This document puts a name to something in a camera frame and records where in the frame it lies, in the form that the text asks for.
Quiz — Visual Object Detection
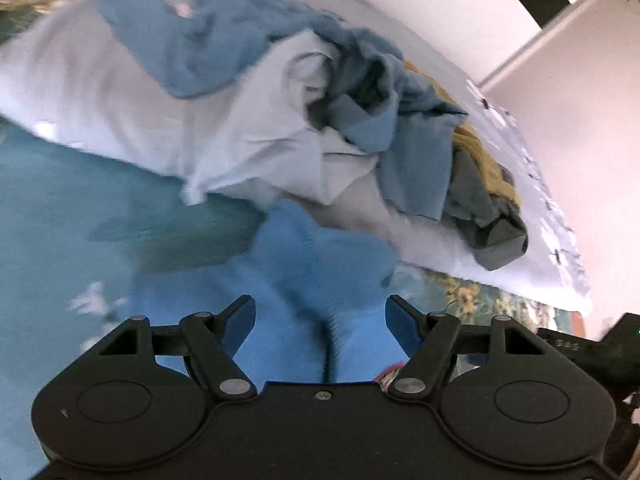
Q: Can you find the light blue shirt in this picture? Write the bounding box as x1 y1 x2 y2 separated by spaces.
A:
98 0 465 220

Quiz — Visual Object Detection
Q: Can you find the white pale blue garment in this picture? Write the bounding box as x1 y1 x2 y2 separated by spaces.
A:
182 29 378 205

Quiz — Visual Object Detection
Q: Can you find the blue fleece garment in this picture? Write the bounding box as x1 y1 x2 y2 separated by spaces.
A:
129 200 407 387

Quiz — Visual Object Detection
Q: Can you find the grey green garment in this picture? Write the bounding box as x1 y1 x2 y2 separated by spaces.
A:
442 148 528 271

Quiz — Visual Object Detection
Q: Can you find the teal floral bed sheet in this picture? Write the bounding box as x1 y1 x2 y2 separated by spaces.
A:
1 0 585 479

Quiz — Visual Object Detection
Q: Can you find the white glossy sliding wardrobe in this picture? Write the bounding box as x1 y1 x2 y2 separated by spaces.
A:
309 0 614 86

